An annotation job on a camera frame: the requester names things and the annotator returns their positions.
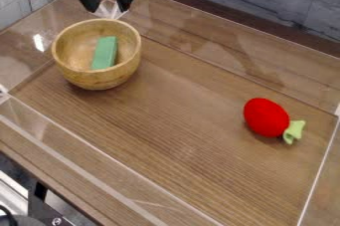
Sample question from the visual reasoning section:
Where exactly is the clear acrylic tray wall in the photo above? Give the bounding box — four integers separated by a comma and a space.
0, 86, 222, 226

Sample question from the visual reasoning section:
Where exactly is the green rectangular block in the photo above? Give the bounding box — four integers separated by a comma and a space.
90, 36, 118, 70

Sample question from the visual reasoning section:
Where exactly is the brown wooden bowl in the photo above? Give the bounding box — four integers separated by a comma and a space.
52, 19, 141, 91

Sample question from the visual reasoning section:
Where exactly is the clear acrylic corner bracket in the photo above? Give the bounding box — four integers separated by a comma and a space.
93, 0, 126, 20

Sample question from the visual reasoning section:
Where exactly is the red plush strawberry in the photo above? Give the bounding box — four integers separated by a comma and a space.
242, 98, 306, 144

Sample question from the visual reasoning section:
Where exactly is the black table leg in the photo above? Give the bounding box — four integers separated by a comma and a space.
28, 181, 48, 215

